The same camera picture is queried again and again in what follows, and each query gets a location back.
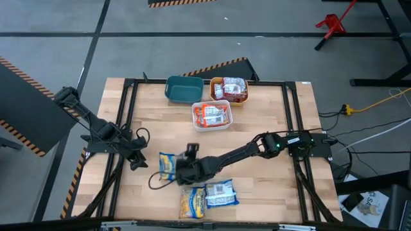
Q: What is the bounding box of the black desk leg frame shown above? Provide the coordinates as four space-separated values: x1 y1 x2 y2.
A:
349 0 411 87

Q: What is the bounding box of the white cable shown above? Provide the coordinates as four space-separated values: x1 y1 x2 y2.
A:
338 118 411 150

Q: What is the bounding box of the dark red ramen packet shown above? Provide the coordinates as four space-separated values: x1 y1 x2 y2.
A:
213 82 225 100
222 76 249 103

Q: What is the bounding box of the black flat device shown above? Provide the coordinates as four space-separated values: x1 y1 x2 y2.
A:
340 193 364 212

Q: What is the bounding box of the blue ramen noodle packet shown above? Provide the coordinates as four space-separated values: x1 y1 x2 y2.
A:
179 187 207 219
204 178 240 209
159 151 178 181

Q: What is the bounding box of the black metal table frame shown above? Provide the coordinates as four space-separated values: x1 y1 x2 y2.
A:
78 72 343 225

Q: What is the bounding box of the black equipment case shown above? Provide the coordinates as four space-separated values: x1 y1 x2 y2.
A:
378 184 411 231

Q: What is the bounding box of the orange ramen packet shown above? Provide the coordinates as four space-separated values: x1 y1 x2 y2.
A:
201 103 229 119
194 107 230 128

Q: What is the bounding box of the white printed paper sheet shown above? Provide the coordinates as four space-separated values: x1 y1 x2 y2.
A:
337 191 390 228

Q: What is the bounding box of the yellow-orange plastic bin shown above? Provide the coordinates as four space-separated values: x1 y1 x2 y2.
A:
209 76 250 107

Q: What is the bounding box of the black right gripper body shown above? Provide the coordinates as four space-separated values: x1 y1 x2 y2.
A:
175 155 211 186

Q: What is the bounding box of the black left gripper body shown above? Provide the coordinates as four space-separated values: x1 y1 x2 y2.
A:
127 142 148 164

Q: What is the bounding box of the silver metal bracket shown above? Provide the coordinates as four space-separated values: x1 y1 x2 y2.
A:
101 220 137 229
278 224 317 231

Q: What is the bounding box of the black hazard-striped floor mat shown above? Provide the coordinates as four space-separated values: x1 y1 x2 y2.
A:
182 56 260 81
0 56 83 158
147 0 222 8

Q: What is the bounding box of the teal plastic bin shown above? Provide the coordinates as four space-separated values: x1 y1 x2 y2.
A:
164 75 205 104

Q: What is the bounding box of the black floor beam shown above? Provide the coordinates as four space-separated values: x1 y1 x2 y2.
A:
335 169 411 196

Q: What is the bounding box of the red floor stand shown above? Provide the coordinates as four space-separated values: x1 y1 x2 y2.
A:
314 0 358 51

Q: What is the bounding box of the white plastic bin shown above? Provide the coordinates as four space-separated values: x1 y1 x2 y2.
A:
191 99 234 132

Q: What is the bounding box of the grey metal leg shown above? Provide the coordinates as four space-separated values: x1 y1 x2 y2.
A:
0 137 24 151

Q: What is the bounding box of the yellow extension cord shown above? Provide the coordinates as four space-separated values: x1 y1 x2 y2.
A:
342 87 411 116

